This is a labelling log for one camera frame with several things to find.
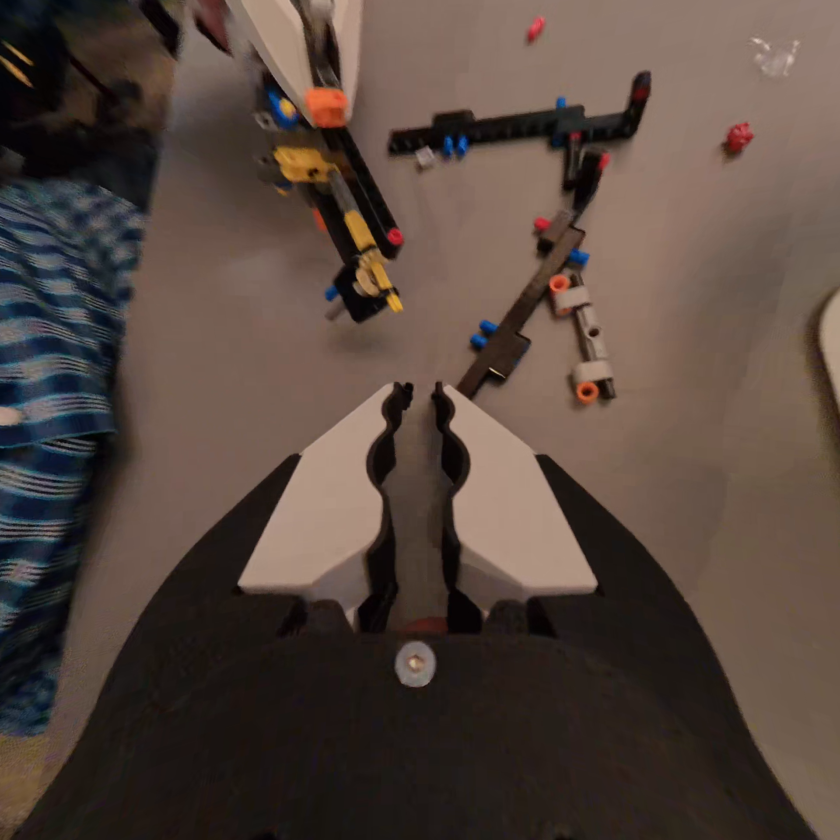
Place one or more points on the white book stand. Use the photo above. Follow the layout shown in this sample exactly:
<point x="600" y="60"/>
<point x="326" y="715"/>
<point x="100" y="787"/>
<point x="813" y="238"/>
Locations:
<point x="832" y="348"/>

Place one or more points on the person's plaid shirt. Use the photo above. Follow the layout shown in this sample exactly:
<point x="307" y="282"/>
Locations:
<point x="52" y="328"/>

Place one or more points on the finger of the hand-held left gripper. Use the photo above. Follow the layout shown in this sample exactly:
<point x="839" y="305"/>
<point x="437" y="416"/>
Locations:
<point x="275" y="39"/>
<point x="349" y="46"/>

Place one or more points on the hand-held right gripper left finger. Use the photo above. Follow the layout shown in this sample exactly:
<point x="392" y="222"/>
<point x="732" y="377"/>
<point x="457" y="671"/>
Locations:
<point x="308" y="525"/>

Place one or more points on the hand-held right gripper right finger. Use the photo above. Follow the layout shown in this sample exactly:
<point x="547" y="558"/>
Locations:
<point x="525" y="525"/>

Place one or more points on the grey lego connector assembly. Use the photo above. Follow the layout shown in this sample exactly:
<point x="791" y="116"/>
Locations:
<point x="590" y="328"/>

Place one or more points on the black lego chassis build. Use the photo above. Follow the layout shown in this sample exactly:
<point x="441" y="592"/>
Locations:
<point x="354" y="197"/>

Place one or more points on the small clear lego piece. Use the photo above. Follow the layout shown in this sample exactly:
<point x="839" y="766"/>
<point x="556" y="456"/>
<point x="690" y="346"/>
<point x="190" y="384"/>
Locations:
<point x="774" y="56"/>

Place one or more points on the small red lego piece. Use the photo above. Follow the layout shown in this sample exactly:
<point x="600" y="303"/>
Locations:
<point x="536" y="29"/>
<point x="738" y="138"/>

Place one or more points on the small grey lego piece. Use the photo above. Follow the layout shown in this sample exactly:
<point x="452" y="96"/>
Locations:
<point x="425" y="158"/>

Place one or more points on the black lego side beam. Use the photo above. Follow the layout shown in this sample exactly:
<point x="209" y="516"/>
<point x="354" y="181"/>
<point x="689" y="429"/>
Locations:
<point x="525" y="302"/>
<point x="512" y="124"/>

